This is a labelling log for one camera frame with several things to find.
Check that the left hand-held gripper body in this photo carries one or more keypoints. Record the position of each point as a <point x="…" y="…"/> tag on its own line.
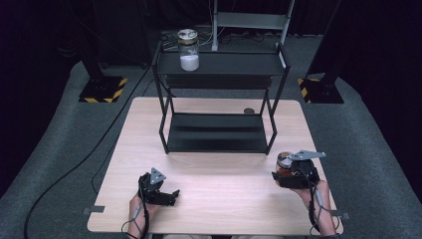
<point x="151" y="191"/>

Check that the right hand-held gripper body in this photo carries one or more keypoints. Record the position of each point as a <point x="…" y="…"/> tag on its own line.
<point x="305" y="172"/>

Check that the glass jar with red contents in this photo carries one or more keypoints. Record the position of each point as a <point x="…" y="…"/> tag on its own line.
<point x="283" y="164"/>

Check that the black two-tier metal rack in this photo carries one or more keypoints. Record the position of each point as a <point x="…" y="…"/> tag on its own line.
<point x="215" y="132"/>

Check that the glass jar with white powder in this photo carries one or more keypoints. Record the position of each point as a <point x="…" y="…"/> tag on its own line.
<point x="189" y="63"/>

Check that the person's left hand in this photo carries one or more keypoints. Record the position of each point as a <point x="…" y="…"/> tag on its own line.
<point x="137" y="209"/>

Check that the person's right hand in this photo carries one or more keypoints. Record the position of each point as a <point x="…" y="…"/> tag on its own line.
<point x="316" y="194"/>

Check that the grey tape strip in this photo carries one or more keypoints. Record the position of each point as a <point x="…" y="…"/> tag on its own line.
<point x="94" y="209"/>
<point x="341" y="215"/>

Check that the black stand with striped base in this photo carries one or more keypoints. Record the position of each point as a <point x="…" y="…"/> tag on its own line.
<point x="320" y="91"/>
<point x="103" y="89"/>

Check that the grey metal stand frame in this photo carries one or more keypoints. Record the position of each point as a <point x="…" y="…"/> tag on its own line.
<point x="252" y="20"/>

